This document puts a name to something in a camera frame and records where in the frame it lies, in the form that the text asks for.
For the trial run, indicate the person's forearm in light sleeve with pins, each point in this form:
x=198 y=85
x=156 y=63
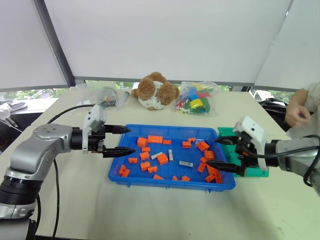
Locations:
x=306 y=96

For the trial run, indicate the person's bare hand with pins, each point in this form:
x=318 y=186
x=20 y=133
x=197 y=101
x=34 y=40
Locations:
x=296 y=115

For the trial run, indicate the clear bag of small parts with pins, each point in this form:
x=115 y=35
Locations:
x=105 y=96

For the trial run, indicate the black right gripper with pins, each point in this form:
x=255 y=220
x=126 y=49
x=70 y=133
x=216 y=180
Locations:
x=247 y=152

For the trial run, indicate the green plastic tray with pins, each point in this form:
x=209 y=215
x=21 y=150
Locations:
x=231 y=152

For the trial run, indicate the white roller blind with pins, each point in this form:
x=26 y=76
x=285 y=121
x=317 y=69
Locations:
x=295 y=50
x=162 y=37
x=27 y=42

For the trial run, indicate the grey brick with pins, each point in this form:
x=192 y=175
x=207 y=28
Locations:
x=156 y=156
x=186 y=164
x=170 y=155

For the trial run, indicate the white device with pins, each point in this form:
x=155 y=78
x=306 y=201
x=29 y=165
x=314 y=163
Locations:
x=10 y=110

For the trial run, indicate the black bag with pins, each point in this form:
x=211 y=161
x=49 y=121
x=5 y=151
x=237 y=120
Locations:
x=275 y=112

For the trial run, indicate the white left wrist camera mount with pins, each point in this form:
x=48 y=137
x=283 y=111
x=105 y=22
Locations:
x=92 y=115

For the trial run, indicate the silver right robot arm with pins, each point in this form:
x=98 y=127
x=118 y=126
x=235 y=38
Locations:
x=290 y=155

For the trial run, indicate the dark window frame post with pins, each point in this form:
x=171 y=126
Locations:
x=53 y=42

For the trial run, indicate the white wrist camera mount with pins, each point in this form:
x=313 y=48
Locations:
x=251 y=127
x=92 y=115

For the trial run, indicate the blue plastic tray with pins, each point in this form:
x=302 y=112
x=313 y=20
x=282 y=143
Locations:
x=172 y=156

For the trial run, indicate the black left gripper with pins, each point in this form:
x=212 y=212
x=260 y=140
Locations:
x=94 y=142

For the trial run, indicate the brown and white plush bear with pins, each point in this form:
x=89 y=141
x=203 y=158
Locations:
x=155 y=91

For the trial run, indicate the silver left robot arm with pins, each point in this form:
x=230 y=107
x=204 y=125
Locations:
x=37 y=147

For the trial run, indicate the black side desk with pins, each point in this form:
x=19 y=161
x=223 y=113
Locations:
x=15 y=130

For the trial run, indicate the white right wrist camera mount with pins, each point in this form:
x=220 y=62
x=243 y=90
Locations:
x=251 y=127

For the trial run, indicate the long orange building block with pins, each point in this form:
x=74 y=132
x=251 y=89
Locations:
x=155 y=139

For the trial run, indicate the small clear plastic bag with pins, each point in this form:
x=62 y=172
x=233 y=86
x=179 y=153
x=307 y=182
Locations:
x=123 y=99

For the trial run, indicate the bag of colourful bricks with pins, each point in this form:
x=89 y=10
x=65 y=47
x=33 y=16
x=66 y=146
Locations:
x=196 y=100

